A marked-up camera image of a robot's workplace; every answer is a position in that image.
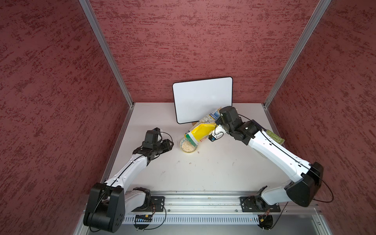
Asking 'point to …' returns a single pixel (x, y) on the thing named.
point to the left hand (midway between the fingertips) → (170, 147)
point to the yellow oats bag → (200, 129)
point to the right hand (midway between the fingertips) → (221, 114)
